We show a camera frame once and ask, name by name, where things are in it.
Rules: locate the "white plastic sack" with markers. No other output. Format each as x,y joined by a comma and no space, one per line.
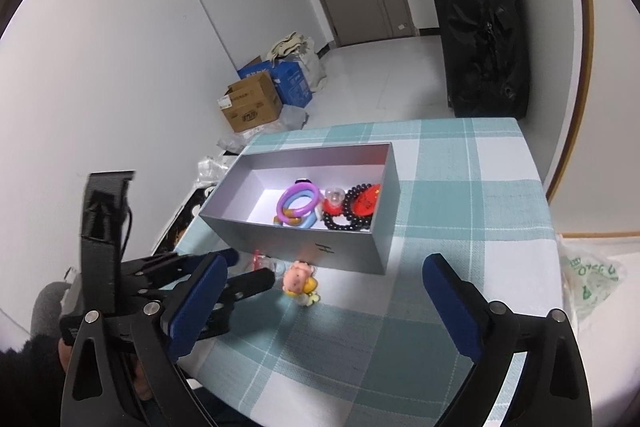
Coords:
314,67

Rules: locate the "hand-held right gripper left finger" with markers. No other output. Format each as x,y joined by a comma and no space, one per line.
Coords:
197,307

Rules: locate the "brown cardboard box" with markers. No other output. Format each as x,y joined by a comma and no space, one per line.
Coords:
252,104

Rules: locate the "green print plastic bag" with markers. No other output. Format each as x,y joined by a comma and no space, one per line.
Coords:
592,277

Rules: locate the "white cardboard box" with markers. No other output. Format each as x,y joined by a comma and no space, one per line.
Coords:
350,257

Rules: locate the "pink pig doll charm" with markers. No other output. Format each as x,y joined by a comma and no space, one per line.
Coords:
297,279

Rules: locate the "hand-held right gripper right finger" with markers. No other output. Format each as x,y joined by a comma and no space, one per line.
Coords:
452,307

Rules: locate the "black patterned bag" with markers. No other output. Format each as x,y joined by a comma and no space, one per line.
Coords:
187,219

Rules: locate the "person's left hand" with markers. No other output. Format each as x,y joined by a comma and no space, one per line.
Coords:
65,354

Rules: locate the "teal plaid tablecloth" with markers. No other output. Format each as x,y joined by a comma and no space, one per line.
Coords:
360,357

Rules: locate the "red round charm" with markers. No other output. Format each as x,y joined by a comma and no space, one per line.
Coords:
367,202

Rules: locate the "clear plastic packet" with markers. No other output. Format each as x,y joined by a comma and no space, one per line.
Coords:
261,261

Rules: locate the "clear ball charm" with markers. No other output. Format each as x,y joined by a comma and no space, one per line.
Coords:
334,195

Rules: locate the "beige cloth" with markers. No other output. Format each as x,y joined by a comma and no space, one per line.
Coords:
285,44

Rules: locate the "white crumpled plastic bag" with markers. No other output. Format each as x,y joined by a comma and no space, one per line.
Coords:
212,169

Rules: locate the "blue cardboard box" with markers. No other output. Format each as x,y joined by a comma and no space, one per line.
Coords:
292,79

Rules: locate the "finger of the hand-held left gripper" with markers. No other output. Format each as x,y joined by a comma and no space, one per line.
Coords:
172,267
250,282

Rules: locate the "black hanging bag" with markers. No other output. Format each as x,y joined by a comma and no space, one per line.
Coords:
480,32

